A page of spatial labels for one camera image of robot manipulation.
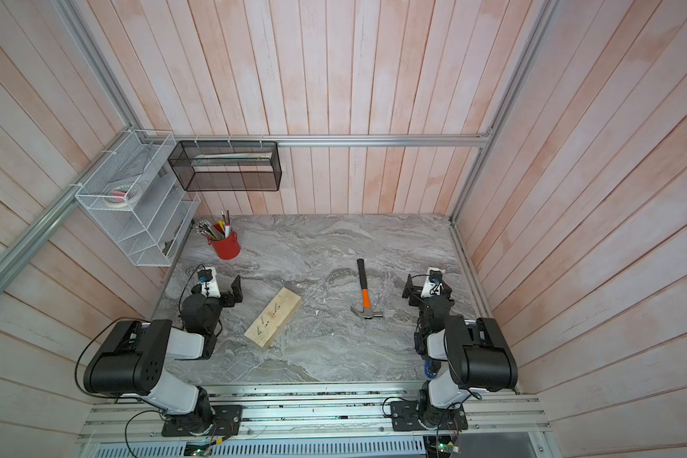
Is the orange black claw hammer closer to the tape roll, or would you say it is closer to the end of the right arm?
the end of the right arm

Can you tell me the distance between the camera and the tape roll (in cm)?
72

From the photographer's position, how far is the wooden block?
86cm

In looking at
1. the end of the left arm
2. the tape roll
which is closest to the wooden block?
the end of the left arm

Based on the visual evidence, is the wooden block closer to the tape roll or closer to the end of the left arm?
the end of the left arm
